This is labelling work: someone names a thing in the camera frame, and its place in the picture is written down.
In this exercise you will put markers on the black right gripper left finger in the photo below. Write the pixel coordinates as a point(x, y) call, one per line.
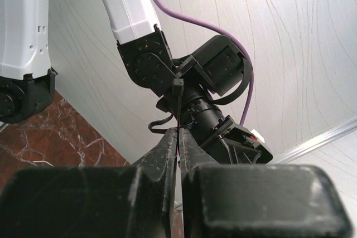
point(132, 201)

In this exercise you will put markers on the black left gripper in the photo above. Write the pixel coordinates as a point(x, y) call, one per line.
point(230, 143)

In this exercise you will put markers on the black zip tie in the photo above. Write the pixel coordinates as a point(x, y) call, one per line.
point(177, 91)

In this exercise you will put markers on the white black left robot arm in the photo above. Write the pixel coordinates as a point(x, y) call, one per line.
point(191, 89)

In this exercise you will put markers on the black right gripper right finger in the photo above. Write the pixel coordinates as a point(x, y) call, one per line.
point(243, 200)

